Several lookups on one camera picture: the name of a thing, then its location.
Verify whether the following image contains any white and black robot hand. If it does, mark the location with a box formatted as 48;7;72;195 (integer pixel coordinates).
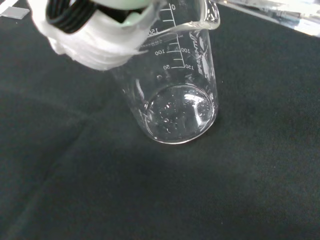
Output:
25;0;156;71

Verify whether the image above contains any clear graduated glass beaker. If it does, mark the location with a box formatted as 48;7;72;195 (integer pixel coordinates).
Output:
109;0;222;146

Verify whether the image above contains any small grey cloth clip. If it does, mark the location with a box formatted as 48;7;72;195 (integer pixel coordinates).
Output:
0;6;30;20

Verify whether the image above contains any black bench cloth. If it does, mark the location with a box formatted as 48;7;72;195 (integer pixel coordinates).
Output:
0;0;320;240

